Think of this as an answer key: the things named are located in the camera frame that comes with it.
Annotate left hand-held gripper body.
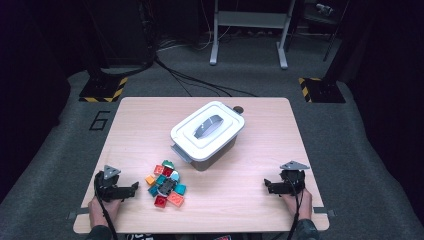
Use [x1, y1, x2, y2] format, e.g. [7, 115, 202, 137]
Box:
[94, 164, 134, 203]

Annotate person's left hand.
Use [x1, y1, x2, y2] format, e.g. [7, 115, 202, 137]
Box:
[87, 195, 122, 230]

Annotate thick black floor cable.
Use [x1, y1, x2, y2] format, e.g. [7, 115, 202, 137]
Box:
[99, 49, 158, 78]

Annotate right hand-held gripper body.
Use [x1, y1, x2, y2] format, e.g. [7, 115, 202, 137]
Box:
[279, 160, 311, 196]

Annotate grey metal table bracket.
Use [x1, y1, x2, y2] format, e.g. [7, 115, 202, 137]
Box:
[312, 206, 336, 218]
[67, 206, 93, 220]

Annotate translucent grey storage box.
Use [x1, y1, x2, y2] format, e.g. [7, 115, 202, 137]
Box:
[170, 105, 244, 172]

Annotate salmon long toy block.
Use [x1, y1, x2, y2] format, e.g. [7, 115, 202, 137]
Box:
[166, 191, 185, 208]

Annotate person's dark printed clothing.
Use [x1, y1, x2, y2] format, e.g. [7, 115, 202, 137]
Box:
[125, 233, 234, 240]

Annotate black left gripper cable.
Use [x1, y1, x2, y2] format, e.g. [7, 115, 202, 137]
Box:
[94, 173, 119, 240]

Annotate white and black toy car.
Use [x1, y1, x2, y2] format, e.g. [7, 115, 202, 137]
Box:
[157, 178, 178, 198]

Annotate white storage box lid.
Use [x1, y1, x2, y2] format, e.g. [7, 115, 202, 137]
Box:
[170, 100, 246, 163]

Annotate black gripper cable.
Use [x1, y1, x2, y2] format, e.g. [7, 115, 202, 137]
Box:
[289, 179, 305, 240]
[94, 173, 119, 240]

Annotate grey device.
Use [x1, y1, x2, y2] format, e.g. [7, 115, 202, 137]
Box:
[314, 2, 334, 17]

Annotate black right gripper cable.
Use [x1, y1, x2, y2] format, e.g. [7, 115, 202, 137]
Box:
[289, 179, 305, 240]

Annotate grey metal desk frame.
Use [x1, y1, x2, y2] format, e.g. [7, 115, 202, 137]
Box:
[209, 0, 298, 70]

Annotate person's right hand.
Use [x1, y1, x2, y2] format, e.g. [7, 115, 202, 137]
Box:
[282, 187, 314, 222]

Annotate black hazard-striped stand base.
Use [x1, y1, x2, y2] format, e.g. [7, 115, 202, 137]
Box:
[297, 77, 347, 104]
[78, 76, 129, 104]

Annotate black equipment cabinet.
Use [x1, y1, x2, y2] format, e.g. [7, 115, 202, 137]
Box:
[83, 0, 158, 68]

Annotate thin black floor cables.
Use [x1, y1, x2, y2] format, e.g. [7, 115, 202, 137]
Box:
[154, 57, 258, 98]

